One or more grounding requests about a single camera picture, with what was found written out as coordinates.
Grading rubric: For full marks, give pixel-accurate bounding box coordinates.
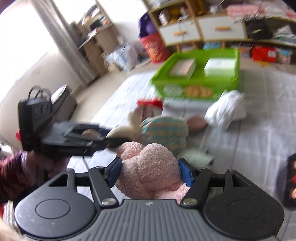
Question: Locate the pink fringed cloth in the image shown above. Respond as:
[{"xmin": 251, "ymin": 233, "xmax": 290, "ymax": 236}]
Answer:
[{"xmin": 226, "ymin": 4, "xmax": 295, "ymax": 22}]

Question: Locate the wooden bookshelf desk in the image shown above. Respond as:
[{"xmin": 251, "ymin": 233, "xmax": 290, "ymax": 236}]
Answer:
[{"xmin": 70, "ymin": 1, "xmax": 121, "ymax": 85}]

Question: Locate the white cloth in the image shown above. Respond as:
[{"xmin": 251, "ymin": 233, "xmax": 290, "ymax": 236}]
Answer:
[{"xmin": 204, "ymin": 90, "xmax": 247, "ymax": 130}]

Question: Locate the red white santa plush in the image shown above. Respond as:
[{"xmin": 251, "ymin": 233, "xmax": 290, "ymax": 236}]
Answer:
[{"xmin": 137, "ymin": 99, "xmax": 163, "ymax": 121}]

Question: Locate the red round bag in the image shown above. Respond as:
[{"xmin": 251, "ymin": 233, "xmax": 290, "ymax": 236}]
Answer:
[{"xmin": 140, "ymin": 33, "xmax": 170, "ymax": 64}]

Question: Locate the red cardboard box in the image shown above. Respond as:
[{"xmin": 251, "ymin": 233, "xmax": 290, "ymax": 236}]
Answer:
[{"xmin": 251, "ymin": 45, "xmax": 277, "ymax": 63}]

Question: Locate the teal orange knitted plush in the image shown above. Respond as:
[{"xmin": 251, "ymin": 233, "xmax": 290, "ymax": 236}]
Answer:
[{"xmin": 107, "ymin": 112, "xmax": 189, "ymax": 156}]

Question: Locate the brown round pad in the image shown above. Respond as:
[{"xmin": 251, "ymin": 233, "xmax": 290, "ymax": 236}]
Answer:
[{"xmin": 186, "ymin": 116, "xmax": 208, "ymax": 133}]

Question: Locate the mint green fluffy towel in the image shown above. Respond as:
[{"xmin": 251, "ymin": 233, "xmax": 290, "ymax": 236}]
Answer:
[{"xmin": 178, "ymin": 149, "xmax": 214, "ymax": 168}]

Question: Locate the wooden white TV cabinet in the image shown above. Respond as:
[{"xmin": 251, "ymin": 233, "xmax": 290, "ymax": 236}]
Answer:
[{"xmin": 144, "ymin": 1, "xmax": 295, "ymax": 49}]

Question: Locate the grey checked blanket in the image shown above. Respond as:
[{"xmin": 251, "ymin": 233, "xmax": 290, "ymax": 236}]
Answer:
[{"xmin": 4, "ymin": 68, "xmax": 296, "ymax": 239}]

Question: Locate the green plastic storage bin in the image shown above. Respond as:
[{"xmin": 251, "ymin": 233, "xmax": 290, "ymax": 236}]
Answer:
[{"xmin": 150, "ymin": 48, "xmax": 240, "ymax": 101}]

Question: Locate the black bag on shelf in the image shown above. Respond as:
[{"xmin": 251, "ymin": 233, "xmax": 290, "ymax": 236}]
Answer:
[{"xmin": 245, "ymin": 20, "xmax": 273, "ymax": 40}]

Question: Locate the large white foam block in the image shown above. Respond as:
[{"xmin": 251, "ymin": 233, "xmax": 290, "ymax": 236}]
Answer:
[{"xmin": 204, "ymin": 58, "xmax": 237, "ymax": 77}]

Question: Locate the pink plush toy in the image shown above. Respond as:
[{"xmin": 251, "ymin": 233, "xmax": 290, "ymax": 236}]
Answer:
[{"xmin": 115, "ymin": 142, "xmax": 190, "ymax": 203}]

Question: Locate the person left hand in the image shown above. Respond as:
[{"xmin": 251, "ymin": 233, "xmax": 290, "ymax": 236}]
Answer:
[{"xmin": 21, "ymin": 151, "xmax": 71, "ymax": 182}]

